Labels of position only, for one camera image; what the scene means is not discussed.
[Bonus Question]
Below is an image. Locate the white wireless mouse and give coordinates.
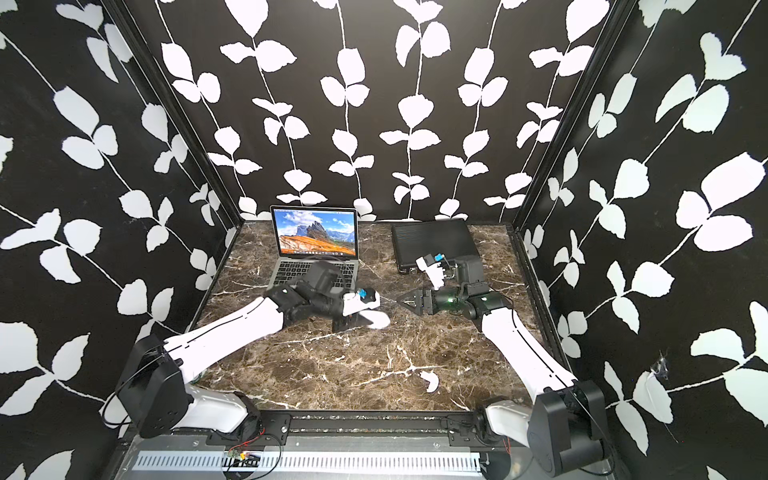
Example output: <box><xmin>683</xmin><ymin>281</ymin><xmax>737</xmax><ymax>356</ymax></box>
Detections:
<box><xmin>358</xmin><ymin>310</ymin><xmax>391</xmax><ymax>330</ymax></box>

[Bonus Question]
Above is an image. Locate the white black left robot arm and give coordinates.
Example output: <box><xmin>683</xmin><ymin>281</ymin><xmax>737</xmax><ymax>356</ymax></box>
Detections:
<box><xmin>115</xmin><ymin>261</ymin><xmax>390</xmax><ymax>445</ymax></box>

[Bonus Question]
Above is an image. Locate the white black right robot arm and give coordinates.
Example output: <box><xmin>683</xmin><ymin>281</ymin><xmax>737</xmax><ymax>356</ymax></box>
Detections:
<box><xmin>398</xmin><ymin>253</ymin><xmax>616</xmax><ymax>477</ymax></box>

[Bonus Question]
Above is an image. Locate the silver open laptop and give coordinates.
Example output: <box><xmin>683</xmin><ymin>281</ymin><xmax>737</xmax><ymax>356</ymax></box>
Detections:
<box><xmin>269</xmin><ymin>205</ymin><xmax>359</xmax><ymax>293</ymax></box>

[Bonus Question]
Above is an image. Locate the black flat electronics box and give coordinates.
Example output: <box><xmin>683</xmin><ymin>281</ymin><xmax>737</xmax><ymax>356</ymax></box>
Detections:
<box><xmin>391</xmin><ymin>219</ymin><xmax>479</xmax><ymax>274</ymax></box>

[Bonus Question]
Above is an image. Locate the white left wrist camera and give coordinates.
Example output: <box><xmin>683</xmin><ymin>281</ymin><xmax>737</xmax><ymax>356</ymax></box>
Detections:
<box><xmin>342</xmin><ymin>287</ymin><xmax>381</xmax><ymax>317</ymax></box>

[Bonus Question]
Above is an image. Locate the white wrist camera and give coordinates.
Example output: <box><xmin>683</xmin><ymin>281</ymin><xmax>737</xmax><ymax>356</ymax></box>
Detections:
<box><xmin>416</xmin><ymin>253</ymin><xmax>456</xmax><ymax>290</ymax></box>
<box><xmin>342</xmin><ymin>287</ymin><xmax>381</xmax><ymax>317</ymax></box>

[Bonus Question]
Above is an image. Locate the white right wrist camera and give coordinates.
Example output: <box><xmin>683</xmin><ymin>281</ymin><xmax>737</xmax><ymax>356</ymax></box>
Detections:
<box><xmin>416</xmin><ymin>253</ymin><xmax>456</xmax><ymax>290</ymax></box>

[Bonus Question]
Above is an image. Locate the black front mounting rail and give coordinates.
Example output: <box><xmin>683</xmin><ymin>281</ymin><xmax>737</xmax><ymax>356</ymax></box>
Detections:
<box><xmin>209</xmin><ymin>410</ymin><xmax>508</xmax><ymax>450</ymax></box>

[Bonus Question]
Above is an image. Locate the white slotted cable duct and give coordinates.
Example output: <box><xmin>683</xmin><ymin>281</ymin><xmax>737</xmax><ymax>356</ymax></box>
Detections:
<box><xmin>130</xmin><ymin>451</ymin><xmax>481</xmax><ymax>476</ymax></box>

